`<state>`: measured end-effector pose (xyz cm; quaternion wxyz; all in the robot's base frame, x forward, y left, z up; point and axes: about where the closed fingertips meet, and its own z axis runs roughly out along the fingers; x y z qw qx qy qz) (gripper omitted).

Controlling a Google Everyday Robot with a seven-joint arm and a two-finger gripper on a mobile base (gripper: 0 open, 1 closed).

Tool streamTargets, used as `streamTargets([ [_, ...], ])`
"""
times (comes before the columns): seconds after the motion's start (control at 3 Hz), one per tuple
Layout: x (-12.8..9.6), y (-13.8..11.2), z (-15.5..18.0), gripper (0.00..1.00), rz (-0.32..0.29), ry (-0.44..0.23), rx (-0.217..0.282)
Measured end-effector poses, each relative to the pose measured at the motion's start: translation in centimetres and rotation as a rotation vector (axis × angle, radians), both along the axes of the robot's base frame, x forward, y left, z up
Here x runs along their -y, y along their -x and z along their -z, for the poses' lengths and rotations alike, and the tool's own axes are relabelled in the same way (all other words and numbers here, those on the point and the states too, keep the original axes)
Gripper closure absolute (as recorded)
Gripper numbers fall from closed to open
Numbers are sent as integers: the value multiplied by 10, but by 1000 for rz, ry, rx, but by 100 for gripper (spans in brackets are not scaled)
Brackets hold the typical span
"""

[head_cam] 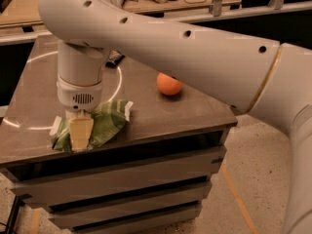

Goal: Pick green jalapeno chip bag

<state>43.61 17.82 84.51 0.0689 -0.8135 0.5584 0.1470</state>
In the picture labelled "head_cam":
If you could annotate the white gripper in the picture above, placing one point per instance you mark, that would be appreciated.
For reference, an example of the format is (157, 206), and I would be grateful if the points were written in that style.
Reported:
(80, 97)

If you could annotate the green jalapeno chip bag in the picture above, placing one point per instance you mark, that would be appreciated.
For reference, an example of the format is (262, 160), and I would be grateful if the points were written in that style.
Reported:
(109, 119)

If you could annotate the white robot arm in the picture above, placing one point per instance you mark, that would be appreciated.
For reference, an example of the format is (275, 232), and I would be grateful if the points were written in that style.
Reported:
(266, 79)

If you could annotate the dark chocolate bar wrapper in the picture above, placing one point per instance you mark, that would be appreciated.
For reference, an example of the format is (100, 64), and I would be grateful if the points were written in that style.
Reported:
(114, 59)

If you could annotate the grey drawer cabinet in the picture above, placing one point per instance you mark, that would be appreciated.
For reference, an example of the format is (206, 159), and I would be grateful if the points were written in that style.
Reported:
(156, 171)

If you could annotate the orange ball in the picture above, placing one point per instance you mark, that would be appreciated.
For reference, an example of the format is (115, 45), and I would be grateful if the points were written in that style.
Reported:
(168, 85)

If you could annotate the grey metal railing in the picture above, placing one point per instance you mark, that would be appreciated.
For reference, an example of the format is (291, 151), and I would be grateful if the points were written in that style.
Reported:
(284, 20)

